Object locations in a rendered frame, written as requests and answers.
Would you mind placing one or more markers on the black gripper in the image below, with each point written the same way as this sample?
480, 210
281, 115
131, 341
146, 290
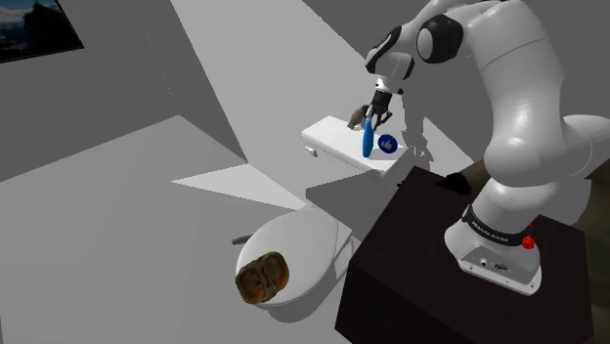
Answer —
381, 101

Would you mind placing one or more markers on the blue and white brush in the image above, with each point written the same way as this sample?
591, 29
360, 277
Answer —
367, 140

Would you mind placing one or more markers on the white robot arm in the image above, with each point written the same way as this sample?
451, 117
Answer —
514, 95

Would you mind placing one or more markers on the grey brown figure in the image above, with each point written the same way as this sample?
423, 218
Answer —
355, 118

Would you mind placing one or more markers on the blue round thumbs-up badge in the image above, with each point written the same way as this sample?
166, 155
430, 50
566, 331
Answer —
387, 144

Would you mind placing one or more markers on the white toilet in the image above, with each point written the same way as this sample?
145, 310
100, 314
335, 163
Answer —
305, 228

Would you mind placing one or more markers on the dark robot stand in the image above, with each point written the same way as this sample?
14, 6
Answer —
429, 276

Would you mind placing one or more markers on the small brown stick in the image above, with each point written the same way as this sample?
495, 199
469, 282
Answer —
241, 239

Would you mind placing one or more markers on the brown two-compartment tray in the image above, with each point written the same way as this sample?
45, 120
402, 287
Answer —
262, 277

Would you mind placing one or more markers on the dark framed wall picture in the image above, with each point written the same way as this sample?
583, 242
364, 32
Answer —
33, 26

